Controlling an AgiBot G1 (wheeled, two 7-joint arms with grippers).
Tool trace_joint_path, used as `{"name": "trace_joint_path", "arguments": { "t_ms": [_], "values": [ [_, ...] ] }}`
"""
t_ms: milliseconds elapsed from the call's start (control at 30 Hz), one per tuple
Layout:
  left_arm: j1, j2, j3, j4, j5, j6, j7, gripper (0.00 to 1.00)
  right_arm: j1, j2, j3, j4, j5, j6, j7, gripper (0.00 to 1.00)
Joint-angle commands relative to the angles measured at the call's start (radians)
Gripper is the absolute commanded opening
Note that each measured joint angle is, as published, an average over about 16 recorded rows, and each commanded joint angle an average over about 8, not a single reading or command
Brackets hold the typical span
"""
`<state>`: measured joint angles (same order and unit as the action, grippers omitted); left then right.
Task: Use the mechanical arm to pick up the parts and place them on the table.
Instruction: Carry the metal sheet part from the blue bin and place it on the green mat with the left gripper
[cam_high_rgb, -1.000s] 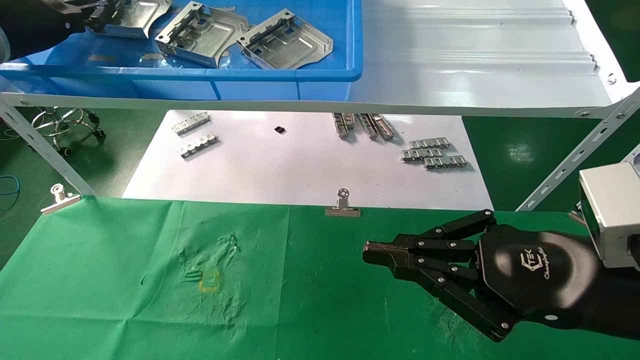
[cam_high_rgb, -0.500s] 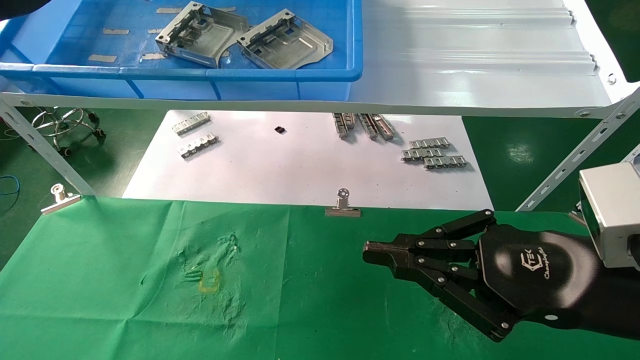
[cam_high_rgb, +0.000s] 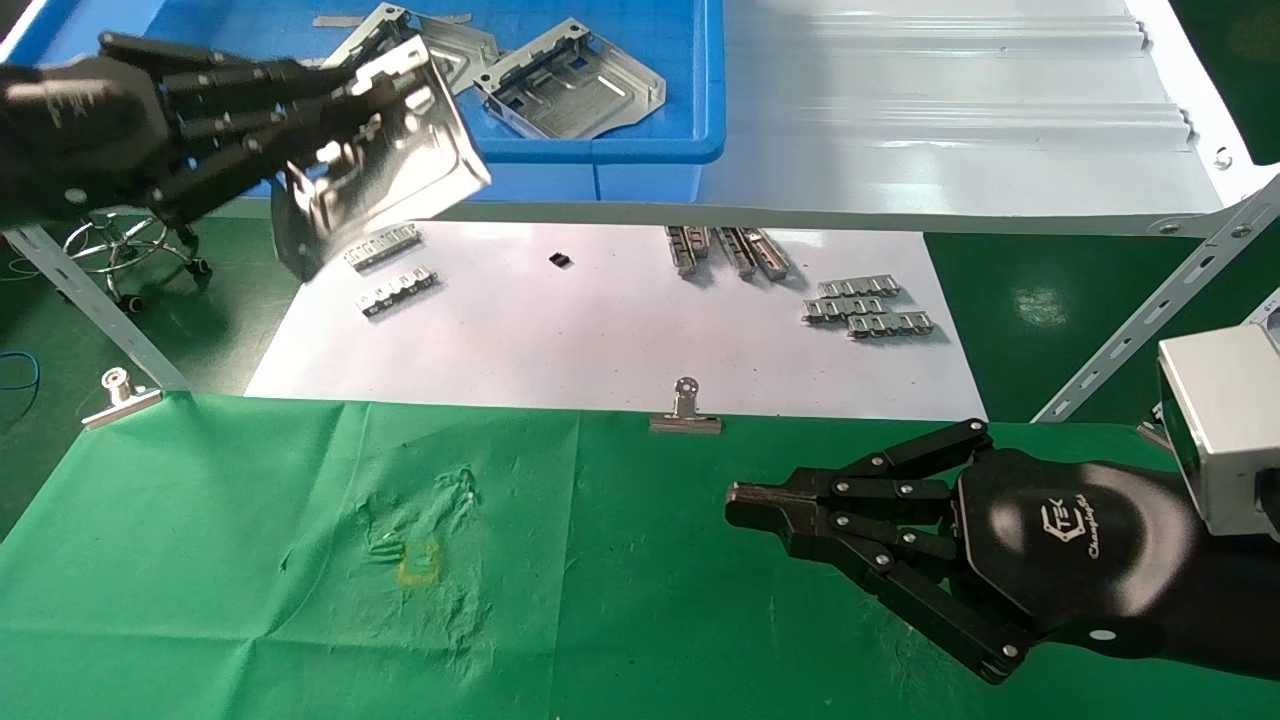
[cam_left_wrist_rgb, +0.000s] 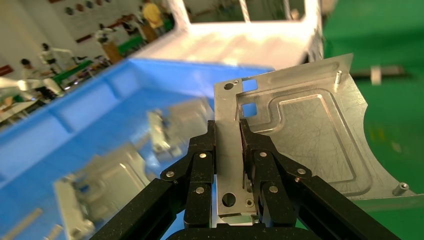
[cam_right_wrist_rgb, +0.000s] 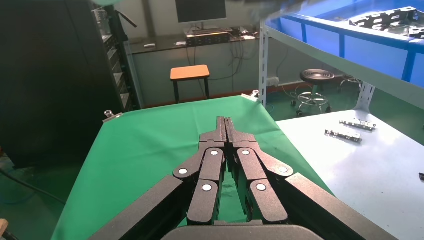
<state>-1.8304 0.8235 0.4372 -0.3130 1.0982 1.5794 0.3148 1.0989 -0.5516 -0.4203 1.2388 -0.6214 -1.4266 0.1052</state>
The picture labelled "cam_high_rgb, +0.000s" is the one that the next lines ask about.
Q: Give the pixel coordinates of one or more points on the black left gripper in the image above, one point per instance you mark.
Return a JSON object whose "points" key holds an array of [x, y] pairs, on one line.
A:
{"points": [[70, 130]]}

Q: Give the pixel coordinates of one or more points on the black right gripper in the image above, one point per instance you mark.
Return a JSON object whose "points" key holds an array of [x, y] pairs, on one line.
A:
{"points": [[1060, 550]]}

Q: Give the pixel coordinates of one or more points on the stamped metal bracket plate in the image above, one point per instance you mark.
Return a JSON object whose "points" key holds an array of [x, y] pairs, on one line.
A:
{"points": [[420, 170], [462, 45], [580, 95]]}

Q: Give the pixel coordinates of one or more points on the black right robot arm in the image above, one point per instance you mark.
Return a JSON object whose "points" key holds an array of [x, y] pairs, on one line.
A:
{"points": [[1240, 600]]}

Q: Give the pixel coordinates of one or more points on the grey tape strip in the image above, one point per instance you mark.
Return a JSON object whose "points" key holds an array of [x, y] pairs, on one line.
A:
{"points": [[338, 20]]}

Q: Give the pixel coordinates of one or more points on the small notched metal strip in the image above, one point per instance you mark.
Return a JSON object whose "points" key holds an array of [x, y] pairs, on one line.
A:
{"points": [[385, 245], [397, 292]]}

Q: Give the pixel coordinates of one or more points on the chrome stool base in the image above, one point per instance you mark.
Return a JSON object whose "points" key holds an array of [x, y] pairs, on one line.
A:
{"points": [[125, 255]]}

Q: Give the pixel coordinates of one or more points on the grey metal clip strip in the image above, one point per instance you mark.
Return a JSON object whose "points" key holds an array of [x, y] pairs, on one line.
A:
{"points": [[890, 325], [858, 289], [843, 310]]}

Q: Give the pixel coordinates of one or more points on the silver binder clip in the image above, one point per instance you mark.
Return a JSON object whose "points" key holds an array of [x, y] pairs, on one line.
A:
{"points": [[120, 400], [686, 420]]}

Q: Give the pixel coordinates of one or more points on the perforated metal shelf strut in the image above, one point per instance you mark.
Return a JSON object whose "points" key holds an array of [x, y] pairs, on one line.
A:
{"points": [[90, 300], [1150, 310]]}

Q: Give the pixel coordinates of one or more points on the white paper sheet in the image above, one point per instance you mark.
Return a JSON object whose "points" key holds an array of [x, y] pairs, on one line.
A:
{"points": [[560, 330]]}

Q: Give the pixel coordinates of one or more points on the blue plastic bin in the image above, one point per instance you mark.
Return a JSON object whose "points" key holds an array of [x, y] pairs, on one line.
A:
{"points": [[650, 100]]}

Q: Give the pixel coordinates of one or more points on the white corrugated shelf panel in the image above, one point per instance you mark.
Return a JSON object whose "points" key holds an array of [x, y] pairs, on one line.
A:
{"points": [[950, 150]]}

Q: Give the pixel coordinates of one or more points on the green cloth mat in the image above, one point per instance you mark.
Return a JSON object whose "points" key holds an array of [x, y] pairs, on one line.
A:
{"points": [[300, 560]]}

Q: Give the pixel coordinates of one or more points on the short metal rail piece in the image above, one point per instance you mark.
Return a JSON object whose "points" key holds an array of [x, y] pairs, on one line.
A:
{"points": [[755, 252], [688, 250]]}

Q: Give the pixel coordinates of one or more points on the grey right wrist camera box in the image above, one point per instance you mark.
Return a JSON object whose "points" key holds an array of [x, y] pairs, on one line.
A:
{"points": [[1220, 420]]}

